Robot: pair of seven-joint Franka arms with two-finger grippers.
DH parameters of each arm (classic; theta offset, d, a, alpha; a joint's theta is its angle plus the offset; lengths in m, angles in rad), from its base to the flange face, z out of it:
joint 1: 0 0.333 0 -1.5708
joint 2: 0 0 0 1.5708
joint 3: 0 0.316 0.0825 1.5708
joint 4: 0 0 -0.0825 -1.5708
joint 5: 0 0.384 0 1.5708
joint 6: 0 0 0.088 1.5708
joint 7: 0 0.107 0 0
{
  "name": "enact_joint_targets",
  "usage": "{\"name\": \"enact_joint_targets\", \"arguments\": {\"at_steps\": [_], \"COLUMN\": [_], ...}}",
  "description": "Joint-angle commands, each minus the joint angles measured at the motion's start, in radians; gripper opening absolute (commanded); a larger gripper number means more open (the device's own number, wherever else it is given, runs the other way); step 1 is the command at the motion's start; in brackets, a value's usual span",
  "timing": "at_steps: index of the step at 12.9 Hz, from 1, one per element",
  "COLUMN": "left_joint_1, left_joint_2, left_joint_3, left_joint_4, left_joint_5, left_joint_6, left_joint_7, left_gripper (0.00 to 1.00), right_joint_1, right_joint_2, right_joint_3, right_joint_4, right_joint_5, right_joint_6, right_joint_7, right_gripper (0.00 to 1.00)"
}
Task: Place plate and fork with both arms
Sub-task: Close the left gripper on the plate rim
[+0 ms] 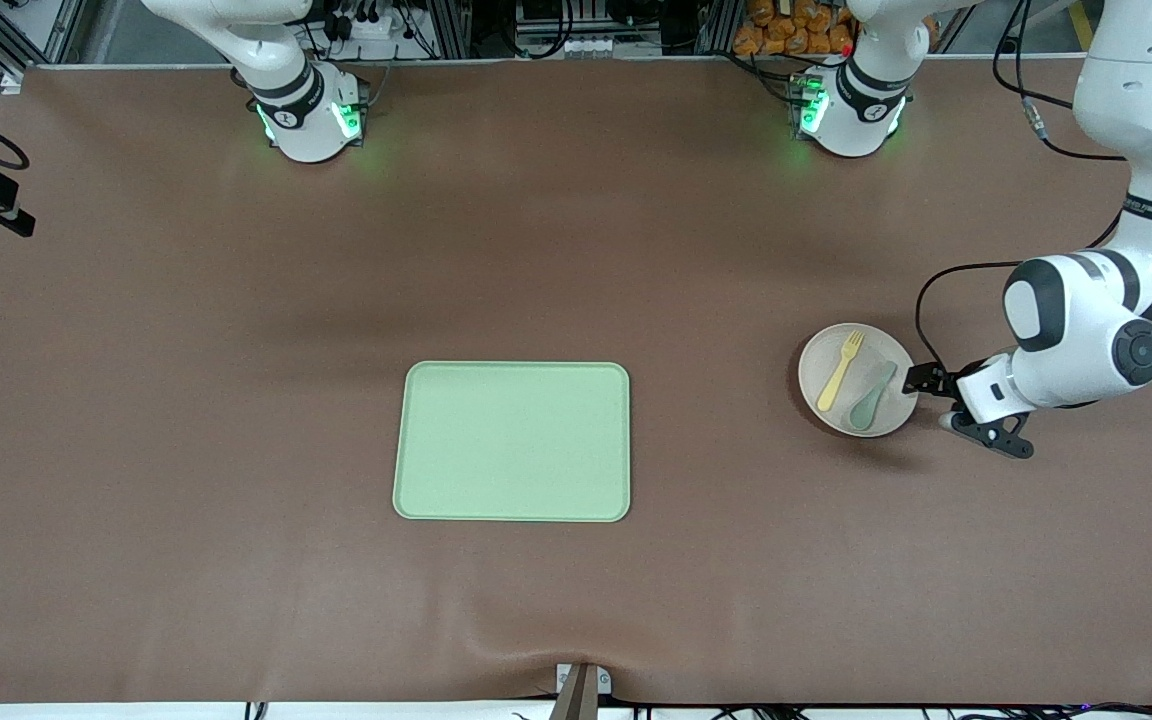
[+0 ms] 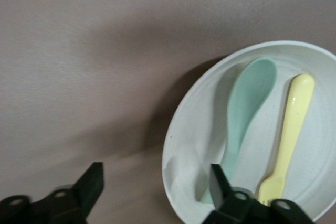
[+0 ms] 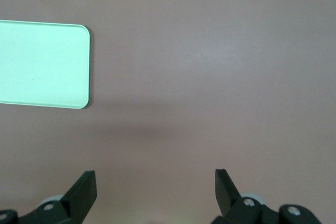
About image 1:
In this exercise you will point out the aluminium frame strut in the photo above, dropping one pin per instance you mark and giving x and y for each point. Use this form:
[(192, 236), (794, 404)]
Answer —
[(71, 25)]

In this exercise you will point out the bag of orange items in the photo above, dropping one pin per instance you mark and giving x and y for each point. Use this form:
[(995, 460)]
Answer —
[(786, 30)]

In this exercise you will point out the beige round plate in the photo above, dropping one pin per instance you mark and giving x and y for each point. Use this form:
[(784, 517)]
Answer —
[(886, 345)]

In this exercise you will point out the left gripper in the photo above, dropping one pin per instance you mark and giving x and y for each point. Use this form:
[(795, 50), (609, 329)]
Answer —
[(938, 382)]

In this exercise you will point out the aluminium frame post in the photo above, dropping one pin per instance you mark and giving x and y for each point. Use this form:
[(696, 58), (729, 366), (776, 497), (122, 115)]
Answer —
[(719, 25), (451, 25)]

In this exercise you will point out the brown table cover mat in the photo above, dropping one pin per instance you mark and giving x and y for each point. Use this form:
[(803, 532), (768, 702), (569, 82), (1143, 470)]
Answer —
[(236, 600)]

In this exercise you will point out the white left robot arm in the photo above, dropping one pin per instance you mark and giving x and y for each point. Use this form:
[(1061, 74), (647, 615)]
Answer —
[(1136, 100)]

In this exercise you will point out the yellow plastic fork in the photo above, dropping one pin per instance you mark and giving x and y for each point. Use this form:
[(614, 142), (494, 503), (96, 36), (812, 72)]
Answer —
[(839, 380)]

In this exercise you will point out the grey-green plastic spoon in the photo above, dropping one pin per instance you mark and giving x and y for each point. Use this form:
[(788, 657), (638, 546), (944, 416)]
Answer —
[(861, 412)]

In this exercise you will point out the light green rectangular tray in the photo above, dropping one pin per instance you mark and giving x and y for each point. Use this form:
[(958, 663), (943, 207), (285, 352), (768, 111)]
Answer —
[(456, 480)]

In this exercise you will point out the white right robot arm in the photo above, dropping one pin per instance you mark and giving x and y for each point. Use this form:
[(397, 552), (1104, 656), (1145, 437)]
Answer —
[(311, 130)]

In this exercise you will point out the white power strip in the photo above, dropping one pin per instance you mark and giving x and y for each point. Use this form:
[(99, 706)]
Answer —
[(376, 28)]

